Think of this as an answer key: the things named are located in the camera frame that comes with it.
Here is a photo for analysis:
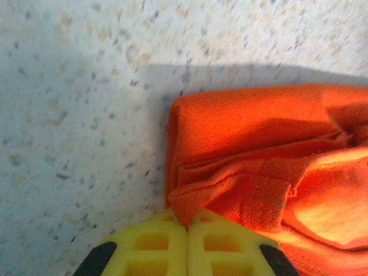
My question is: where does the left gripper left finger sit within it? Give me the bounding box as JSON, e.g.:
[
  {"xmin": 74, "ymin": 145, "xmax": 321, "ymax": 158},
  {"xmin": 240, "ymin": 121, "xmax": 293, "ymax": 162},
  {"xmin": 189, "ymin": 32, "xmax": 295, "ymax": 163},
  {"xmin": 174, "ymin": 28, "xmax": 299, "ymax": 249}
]
[{"xmin": 73, "ymin": 208, "xmax": 189, "ymax": 276}]

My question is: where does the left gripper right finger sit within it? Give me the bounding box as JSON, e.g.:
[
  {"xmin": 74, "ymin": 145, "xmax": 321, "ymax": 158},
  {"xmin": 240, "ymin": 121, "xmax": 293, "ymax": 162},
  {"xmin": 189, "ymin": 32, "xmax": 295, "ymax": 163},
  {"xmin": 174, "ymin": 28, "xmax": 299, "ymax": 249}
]
[{"xmin": 187, "ymin": 208, "xmax": 301, "ymax": 276}]

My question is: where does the orange t-shirt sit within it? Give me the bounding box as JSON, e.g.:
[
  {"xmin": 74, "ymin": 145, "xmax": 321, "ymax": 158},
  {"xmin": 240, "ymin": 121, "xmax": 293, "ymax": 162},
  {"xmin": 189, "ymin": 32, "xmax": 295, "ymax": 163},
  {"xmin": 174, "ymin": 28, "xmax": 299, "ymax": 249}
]
[{"xmin": 165, "ymin": 83, "xmax": 368, "ymax": 276}]

